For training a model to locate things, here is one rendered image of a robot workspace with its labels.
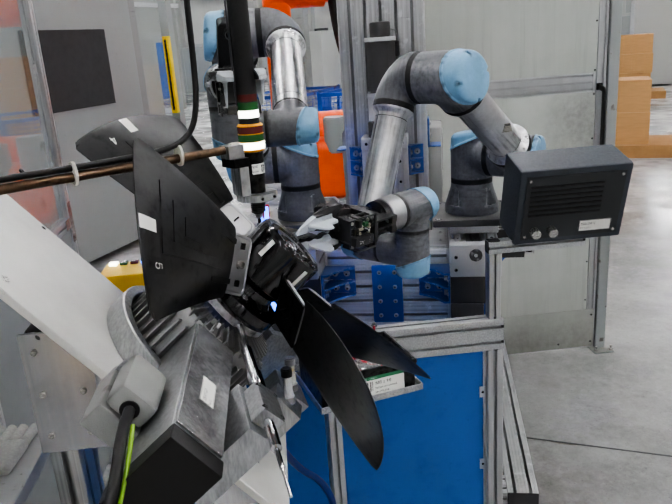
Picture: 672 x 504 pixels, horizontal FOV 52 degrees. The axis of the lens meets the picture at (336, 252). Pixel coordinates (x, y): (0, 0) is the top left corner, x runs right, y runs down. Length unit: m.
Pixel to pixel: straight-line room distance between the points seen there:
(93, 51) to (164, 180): 4.76
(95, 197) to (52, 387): 4.44
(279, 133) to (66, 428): 0.67
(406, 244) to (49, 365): 0.75
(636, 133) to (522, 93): 5.66
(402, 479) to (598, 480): 0.99
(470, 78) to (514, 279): 1.91
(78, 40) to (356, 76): 3.65
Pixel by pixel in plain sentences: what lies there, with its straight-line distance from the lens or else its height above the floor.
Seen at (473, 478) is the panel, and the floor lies 0.41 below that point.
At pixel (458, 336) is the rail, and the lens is 1.70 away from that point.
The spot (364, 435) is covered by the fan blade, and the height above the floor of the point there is 1.01.
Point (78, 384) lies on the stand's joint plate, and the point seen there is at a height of 1.06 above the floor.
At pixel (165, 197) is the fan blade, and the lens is 0.87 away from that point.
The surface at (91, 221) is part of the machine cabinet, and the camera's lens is 5.50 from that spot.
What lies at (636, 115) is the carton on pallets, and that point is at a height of 0.47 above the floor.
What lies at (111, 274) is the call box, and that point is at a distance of 1.59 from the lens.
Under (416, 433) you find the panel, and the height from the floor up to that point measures 0.56.
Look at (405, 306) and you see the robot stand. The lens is 2.03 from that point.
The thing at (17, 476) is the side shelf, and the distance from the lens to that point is 1.34.
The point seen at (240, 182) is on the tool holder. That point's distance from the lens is 1.15.
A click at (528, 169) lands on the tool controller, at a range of 1.58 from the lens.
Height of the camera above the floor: 1.53
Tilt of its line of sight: 17 degrees down
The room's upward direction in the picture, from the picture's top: 4 degrees counter-clockwise
